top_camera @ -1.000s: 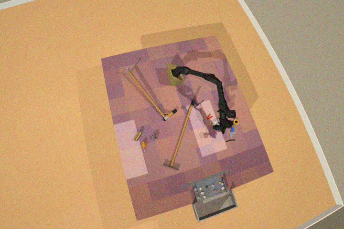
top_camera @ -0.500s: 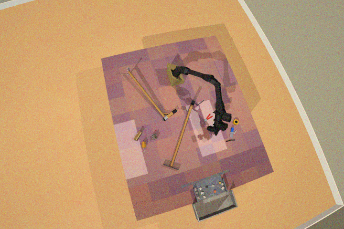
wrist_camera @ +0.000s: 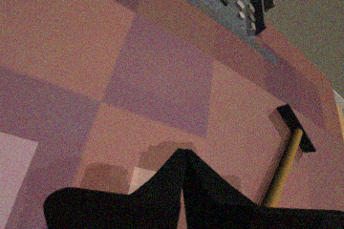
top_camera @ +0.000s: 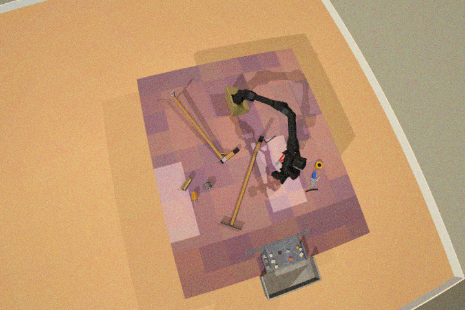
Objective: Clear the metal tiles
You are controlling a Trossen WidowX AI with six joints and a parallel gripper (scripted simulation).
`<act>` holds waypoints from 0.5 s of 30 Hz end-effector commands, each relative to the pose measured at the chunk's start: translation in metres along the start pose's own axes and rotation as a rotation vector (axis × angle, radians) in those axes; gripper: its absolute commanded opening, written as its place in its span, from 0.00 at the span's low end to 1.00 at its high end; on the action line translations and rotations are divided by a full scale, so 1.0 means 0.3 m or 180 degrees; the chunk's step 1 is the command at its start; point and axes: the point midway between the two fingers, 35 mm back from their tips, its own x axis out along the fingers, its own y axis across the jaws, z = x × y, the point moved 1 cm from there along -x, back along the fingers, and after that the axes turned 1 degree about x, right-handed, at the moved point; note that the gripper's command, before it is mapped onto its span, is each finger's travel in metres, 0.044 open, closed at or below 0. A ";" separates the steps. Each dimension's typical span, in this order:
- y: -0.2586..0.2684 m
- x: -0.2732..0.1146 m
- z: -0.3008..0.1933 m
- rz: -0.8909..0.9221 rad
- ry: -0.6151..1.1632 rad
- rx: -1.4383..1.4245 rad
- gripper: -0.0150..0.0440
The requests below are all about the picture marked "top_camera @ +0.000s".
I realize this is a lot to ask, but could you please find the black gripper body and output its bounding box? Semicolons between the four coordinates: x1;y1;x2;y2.
271;162;298;180

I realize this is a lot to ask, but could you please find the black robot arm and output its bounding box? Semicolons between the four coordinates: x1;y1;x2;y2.
231;89;307;180

